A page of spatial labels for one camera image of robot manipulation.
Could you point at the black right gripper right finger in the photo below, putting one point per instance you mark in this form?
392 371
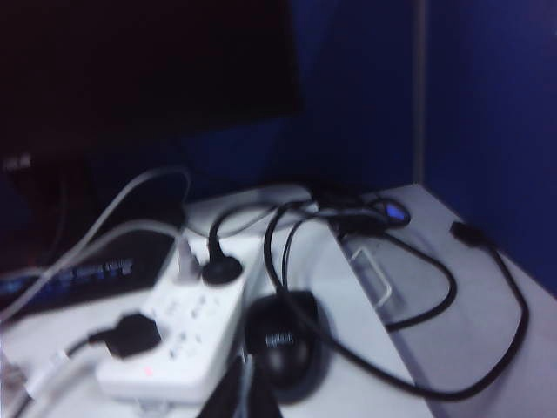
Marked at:
263 400

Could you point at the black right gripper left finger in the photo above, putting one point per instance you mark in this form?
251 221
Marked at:
230 396

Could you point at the black computer mouse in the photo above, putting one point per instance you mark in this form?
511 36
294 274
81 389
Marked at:
283 348

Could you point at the white power strip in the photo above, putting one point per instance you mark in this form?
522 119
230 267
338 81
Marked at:
196 348

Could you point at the white raised desk platform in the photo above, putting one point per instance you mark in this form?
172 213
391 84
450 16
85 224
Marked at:
322 261

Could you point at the black USB hub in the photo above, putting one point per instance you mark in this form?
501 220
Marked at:
100 265

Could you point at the black ASUS computer monitor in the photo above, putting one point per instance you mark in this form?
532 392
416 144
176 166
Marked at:
130 65

